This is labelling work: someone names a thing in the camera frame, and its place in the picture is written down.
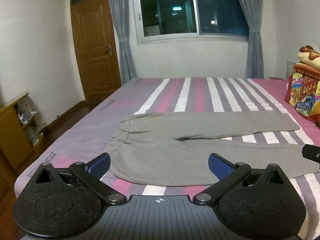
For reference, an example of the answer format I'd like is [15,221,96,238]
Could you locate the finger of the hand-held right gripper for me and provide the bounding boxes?
[301,144,320,169]

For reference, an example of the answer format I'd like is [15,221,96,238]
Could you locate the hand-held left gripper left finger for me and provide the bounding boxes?
[32,152,128,205]

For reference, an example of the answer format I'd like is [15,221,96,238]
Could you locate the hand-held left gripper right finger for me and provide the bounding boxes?
[193,152,291,205]

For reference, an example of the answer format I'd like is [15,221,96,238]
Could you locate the grey pants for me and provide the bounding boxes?
[107,112,320,187]

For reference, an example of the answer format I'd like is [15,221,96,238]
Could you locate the colourful folded blanket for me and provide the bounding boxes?
[285,63,320,123]

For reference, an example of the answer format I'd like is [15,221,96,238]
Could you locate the bed with striped sheet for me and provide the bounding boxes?
[14,77,320,240]

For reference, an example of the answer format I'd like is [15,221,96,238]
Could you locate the clutter in cabinet shelf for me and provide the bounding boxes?
[15,100,46,146]

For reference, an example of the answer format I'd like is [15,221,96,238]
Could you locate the wooden cabinet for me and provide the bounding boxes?
[0,91,48,175]

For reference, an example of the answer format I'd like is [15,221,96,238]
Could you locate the brown wooden door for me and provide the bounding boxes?
[70,0,122,105]

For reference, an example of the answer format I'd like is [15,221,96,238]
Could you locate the grey curtain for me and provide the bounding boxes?
[105,0,138,85]
[231,0,265,79]

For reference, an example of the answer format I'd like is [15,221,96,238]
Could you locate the sliding glass window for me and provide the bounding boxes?
[132,0,250,45]

